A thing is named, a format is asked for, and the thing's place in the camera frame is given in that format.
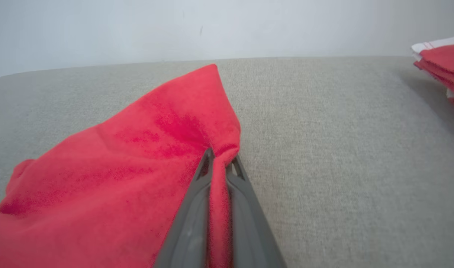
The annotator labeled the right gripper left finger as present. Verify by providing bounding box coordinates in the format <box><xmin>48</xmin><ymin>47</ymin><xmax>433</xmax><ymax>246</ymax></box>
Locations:
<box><xmin>154</xmin><ymin>147</ymin><xmax>215</xmax><ymax>268</ymax></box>

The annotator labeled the grey fabric sofa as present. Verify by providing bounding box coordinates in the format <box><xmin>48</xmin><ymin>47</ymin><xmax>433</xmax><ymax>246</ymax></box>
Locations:
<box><xmin>0</xmin><ymin>56</ymin><xmax>454</xmax><ymax>268</ymax></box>

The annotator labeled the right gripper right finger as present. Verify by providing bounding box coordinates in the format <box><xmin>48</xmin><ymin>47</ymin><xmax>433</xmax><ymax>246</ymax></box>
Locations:
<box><xmin>225</xmin><ymin>154</ymin><xmax>287</xmax><ymax>268</ymax></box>

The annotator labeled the red shorts white band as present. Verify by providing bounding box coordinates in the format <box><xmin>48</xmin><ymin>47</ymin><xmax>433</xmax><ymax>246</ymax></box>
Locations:
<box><xmin>411</xmin><ymin>36</ymin><xmax>454</xmax><ymax>114</ymax></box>

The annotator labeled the red white basketball jersey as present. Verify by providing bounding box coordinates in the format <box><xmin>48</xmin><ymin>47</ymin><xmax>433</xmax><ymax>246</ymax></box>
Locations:
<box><xmin>0</xmin><ymin>64</ymin><xmax>241</xmax><ymax>268</ymax></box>

